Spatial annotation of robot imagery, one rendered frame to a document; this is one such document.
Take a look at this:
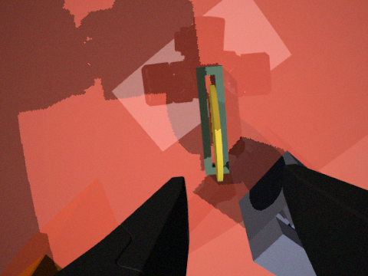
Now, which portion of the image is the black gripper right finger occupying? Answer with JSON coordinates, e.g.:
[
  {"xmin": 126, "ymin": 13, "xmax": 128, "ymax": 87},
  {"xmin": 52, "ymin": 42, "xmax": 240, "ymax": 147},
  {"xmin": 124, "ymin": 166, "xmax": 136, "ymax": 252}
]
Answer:
[{"xmin": 282, "ymin": 165, "xmax": 368, "ymax": 276}]

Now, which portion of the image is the gold coin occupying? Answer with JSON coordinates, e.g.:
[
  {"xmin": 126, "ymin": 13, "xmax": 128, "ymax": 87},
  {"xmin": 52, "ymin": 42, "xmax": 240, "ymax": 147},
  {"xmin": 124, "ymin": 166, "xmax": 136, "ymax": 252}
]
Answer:
[{"xmin": 209, "ymin": 85, "xmax": 224, "ymax": 181}]

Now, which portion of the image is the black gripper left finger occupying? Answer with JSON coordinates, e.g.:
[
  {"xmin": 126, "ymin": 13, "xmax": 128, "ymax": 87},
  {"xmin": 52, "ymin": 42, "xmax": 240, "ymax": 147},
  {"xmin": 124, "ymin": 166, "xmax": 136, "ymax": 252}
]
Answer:
[{"xmin": 53, "ymin": 177, "xmax": 189, "ymax": 276}]

